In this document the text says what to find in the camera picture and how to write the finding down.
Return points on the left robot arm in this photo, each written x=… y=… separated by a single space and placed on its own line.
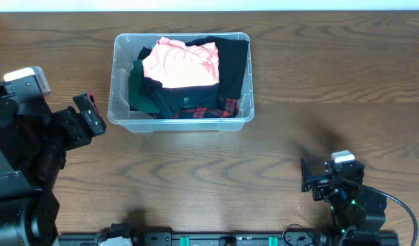
x=29 y=220

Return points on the clear plastic storage bin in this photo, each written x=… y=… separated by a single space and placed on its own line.
x=126 y=49

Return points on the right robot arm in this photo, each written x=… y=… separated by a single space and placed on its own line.
x=357 y=213

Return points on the red plaid flannel shirt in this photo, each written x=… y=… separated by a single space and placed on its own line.
x=226 y=108

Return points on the green garment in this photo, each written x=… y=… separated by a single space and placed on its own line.
x=138 y=99

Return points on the black garment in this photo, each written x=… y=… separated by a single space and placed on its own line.
x=232 y=64

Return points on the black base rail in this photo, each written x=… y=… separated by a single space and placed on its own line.
x=122 y=234

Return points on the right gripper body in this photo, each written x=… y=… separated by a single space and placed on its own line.
x=324 y=180

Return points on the dark navy garment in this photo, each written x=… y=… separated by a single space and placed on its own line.
x=169 y=101

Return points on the pink garment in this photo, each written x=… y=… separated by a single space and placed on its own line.
x=175 y=64

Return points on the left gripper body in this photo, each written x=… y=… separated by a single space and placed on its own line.
x=80 y=124

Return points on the black cloth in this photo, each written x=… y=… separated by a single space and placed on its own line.
x=144 y=53

